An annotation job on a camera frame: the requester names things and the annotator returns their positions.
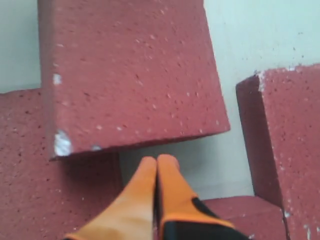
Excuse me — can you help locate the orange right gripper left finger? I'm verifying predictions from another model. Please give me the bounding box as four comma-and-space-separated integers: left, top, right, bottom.
64, 156, 157, 240

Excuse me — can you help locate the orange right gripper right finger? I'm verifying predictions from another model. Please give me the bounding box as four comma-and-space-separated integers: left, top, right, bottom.
157, 154, 237, 240

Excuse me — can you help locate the red brick moved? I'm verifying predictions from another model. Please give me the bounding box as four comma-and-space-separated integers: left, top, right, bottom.
203, 196, 287, 240

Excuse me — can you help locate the red brick back row left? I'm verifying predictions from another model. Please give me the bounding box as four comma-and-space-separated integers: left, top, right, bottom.
0, 89, 123, 240

